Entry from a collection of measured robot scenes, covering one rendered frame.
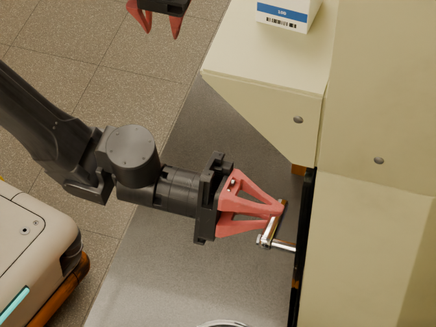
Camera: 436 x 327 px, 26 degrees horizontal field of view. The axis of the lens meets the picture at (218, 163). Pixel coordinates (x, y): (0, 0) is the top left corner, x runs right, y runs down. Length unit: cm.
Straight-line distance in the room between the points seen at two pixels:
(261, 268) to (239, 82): 59
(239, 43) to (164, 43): 222
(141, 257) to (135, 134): 35
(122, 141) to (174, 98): 182
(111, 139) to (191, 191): 12
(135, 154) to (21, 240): 121
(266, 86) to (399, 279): 28
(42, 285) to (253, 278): 98
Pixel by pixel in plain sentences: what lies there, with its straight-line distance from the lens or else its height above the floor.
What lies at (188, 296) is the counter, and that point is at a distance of 136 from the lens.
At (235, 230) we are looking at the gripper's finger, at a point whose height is 118.
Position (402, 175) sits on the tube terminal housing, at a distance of 88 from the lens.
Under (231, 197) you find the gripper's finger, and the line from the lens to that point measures 111.
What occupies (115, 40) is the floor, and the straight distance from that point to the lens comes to 311.
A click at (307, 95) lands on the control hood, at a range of 83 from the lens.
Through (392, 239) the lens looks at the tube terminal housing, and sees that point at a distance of 95.
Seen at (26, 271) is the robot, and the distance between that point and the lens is 223.
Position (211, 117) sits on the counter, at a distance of 157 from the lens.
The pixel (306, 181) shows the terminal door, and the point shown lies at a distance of 93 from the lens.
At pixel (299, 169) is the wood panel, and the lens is 149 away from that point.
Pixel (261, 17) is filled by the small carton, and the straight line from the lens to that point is 88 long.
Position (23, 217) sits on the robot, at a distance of 231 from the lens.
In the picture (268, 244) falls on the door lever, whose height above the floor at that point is 121.
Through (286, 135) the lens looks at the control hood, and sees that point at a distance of 87.
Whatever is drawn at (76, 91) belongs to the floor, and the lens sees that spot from 296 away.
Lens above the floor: 210
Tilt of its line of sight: 50 degrees down
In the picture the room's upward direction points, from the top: straight up
